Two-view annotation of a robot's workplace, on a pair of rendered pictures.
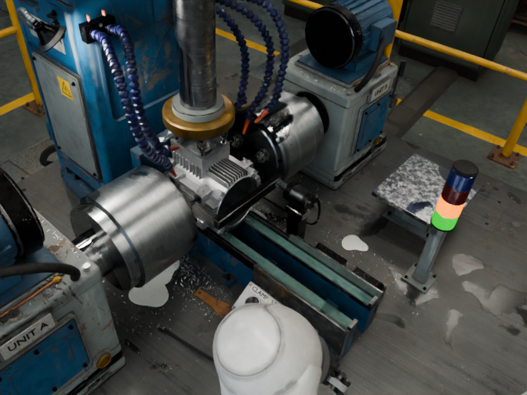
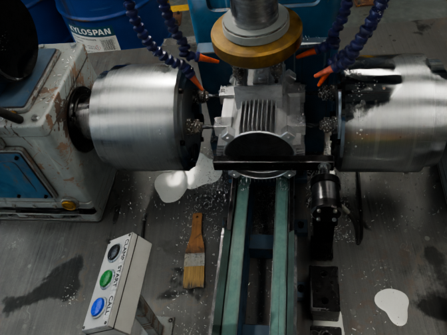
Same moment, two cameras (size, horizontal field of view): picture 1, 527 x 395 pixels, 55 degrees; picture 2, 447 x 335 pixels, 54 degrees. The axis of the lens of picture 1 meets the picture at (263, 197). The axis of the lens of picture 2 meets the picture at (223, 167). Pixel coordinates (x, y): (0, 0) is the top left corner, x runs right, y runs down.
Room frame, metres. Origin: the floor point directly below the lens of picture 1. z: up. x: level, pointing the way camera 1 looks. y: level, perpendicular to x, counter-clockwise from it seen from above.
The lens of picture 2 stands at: (0.66, -0.46, 1.74)
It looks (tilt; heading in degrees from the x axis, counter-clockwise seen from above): 50 degrees down; 67
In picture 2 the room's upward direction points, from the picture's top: 12 degrees counter-clockwise
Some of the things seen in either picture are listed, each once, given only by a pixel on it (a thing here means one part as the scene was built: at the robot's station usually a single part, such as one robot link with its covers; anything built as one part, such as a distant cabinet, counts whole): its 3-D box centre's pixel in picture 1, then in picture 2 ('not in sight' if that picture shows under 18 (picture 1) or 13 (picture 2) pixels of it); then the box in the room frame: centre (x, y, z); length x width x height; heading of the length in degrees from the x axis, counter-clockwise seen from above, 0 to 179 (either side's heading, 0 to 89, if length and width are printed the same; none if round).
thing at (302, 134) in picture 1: (279, 134); (394, 113); (1.26, -0.03, 1.04); 0.41 x 0.25 x 0.25; 141
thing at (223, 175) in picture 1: (212, 185); (262, 123); (1.04, 0.14, 1.02); 0.20 x 0.19 x 0.19; 51
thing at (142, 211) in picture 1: (118, 238); (132, 118); (0.80, 0.34, 1.04); 0.37 x 0.25 x 0.25; 141
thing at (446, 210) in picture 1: (450, 204); not in sight; (0.93, -0.47, 1.10); 0.06 x 0.06 x 0.04
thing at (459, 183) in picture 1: (462, 176); not in sight; (0.93, -0.47, 1.19); 0.06 x 0.06 x 0.04
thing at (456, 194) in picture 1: (456, 190); not in sight; (0.93, -0.47, 1.14); 0.06 x 0.06 x 0.04
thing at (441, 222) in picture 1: (445, 216); not in sight; (0.93, -0.47, 1.05); 0.06 x 0.06 x 0.04
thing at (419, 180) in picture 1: (423, 202); not in sight; (1.19, -0.51, 0.86); 0.27 x 0.24 x 0.12; 141
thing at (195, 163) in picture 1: (200, 151); (260, 80); (1.06, 0.18, 1.11); 0.12 x 0.11 x 0.07; 51
